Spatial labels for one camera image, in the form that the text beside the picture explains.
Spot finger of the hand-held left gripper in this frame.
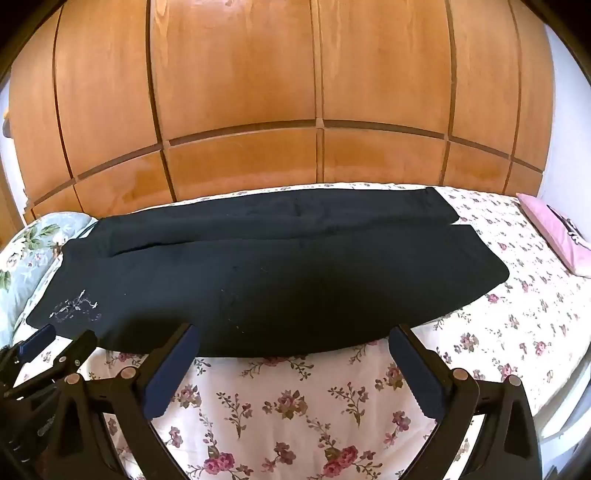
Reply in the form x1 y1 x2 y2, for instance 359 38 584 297
9 324 57 366
46 331 99 375

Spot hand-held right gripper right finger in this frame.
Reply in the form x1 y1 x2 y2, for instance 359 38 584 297
389 324 542 480

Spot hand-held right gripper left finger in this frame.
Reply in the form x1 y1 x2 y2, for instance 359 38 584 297
46 323 202 480

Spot black pants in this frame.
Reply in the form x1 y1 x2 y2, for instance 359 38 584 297
26 186 510 359

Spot light blue floral pillow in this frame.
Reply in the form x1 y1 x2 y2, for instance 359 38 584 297
0 211 99 344

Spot bed with floral sheet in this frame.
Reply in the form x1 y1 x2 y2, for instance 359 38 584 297
0 182 591 480

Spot pink pillow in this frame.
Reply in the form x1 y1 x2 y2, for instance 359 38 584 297
516 192 591 278

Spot wooden wardrobe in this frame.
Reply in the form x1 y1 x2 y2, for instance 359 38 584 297
8 0 555 223

